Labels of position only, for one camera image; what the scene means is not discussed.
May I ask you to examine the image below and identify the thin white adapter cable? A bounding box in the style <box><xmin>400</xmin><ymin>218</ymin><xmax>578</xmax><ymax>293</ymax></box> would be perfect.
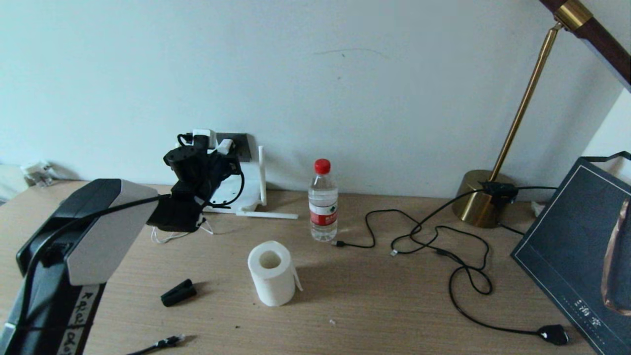
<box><xmin>150</xmin><ymin>217</ymin><xmax>215</xmax><ymax>245</ymax></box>

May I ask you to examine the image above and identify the white router with antennas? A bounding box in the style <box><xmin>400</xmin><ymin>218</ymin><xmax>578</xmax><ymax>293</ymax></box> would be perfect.
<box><xmin>205</xmin><ymin>145</ymin><xmax>299</xmax><ymax>220</ymax></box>

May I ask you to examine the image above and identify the water bottle red cap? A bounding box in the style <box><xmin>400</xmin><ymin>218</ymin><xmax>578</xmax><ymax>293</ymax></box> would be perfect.
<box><xmin>309</xmin><ymin>158</ymin><xmax>339</xmax><ymax>242</ymax></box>

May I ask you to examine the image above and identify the black plastic clip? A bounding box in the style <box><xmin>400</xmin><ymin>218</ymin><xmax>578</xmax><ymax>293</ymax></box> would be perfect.
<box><xmin>161</xmin><ymin>279</ymin><xmax>198</xmax><ymax>307</ymax></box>

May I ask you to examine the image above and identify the white toilet paper roll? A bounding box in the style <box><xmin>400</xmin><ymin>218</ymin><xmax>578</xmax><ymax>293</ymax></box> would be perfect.
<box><xmin>247</xmin><ymin>241</ymin><xmax>303</xmax><ymax>307</ymax></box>

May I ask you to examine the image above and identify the brass desk lamp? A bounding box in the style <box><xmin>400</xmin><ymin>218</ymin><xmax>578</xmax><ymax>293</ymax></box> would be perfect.
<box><xmin>453</xmin><ymin>0</ymin><xmax>631</xmax><ymax>228</ymax></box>

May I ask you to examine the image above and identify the black power block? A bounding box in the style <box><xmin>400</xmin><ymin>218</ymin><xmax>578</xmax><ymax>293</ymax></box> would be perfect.
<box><xmin>481</xmin><ymin>181</ymin><xmax>518</xmax><ymax>204</ymax></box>

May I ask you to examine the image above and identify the dark gift bag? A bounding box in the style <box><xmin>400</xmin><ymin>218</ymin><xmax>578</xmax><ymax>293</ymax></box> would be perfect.
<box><xmin>511</xmin><ymin>152</ymin><xmax>631</xmax><ymax>355</ymax></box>

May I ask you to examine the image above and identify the grey wall socket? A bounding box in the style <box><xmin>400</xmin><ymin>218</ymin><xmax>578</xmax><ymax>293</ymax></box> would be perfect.
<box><xmin>217</xmin><ymin>132</ymin><xmax>248</xmax><ymax>162</ymax></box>

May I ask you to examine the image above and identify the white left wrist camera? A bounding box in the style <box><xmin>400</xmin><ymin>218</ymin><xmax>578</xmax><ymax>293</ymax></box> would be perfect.
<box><xmin>190</xmin><ymin>129</ymin><xmax>217</xmax><ymax>150</ymax></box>

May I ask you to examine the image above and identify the small black cable connector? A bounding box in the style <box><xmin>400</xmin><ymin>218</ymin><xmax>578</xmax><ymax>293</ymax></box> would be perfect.
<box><xmin>126</xmin><ymin>334</ymin><xmax>185</xmax><ymax>355</ymax></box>

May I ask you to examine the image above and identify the small white object by wall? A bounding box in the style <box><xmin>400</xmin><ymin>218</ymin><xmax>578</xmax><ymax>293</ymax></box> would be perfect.
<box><xmin>20</xmin><ymin>160</ymin><xmax>57</xmax><ymax>188</ymax></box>

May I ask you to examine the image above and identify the black cable silver connector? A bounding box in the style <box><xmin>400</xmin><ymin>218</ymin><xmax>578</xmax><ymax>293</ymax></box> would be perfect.
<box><xmin>389</xmin><ymin>188</ymin><xmax>493</xmax><ymax>257</ymax></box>

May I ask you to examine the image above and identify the black lamp power cord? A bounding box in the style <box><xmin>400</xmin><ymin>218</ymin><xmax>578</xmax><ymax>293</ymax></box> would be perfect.
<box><xmin>331</xmin><ymin>209</ymin><xmax>570</xmax><ymax>346</ymax></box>

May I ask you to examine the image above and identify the brown ribbon bag handle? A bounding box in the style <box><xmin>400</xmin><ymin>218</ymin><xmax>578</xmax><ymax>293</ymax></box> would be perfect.
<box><xmin>602</xmin><ymin>198</ymin><xmax>631</xmax><ymax>316</ymax></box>

